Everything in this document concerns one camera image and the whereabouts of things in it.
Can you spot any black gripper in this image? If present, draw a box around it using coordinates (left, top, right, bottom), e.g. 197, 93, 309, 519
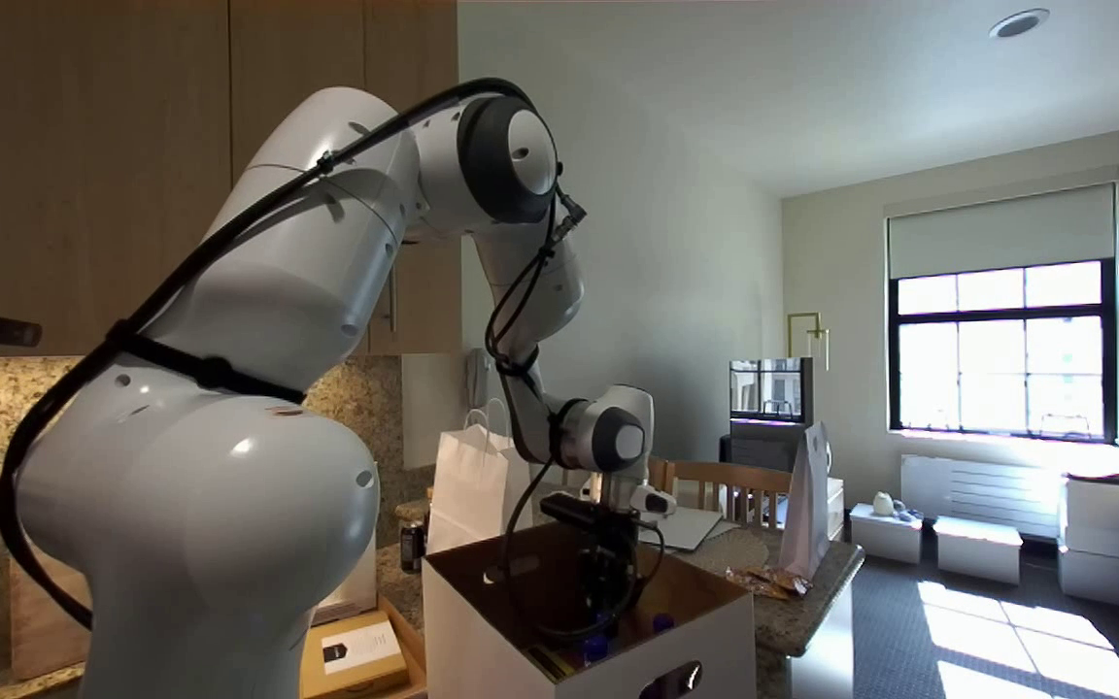
539, 494, 653, 614

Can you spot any big cardboard box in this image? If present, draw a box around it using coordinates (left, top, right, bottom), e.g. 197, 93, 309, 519
420, 516, 760, 699

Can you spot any yellow box white label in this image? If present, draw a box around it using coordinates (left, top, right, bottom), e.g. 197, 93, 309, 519
295, 605, 417, 699

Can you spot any tall white storage box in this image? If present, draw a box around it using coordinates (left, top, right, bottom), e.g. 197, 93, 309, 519
1058, 475, 1119, 609

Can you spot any grey notebook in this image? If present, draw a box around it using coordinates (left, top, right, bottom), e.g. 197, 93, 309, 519
657, 501, 730, 557

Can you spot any wooden chair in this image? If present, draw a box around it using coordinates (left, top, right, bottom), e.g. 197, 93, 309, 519
650, 459, 795, 534

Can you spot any white paper shopping bag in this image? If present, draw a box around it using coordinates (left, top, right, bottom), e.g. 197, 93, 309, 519
422, 406, 539, 557

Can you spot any white printed paper bag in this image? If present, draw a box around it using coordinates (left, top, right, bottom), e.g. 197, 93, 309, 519
773, 424, 840, 582

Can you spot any black monitor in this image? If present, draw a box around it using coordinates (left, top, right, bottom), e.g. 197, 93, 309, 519
723, 354, 821, 431

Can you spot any white radiator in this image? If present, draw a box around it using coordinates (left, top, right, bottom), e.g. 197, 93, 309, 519
894, 450, 1068, 545

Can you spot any black framed window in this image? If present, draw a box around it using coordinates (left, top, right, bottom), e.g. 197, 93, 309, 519
887, 257, 1119, 450

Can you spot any white roller blind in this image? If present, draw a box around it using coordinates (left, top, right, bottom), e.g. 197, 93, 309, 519
881, 178, 1119, 284

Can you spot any round ceiling light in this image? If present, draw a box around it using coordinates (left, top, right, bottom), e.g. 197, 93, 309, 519
985, 3, 1052, 42

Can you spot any yellow metal frame stand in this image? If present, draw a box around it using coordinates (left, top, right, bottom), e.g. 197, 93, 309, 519
786, 306, 837, 375

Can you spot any wooden wall cabinet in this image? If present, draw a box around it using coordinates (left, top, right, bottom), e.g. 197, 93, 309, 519
0, 0, 464, 361

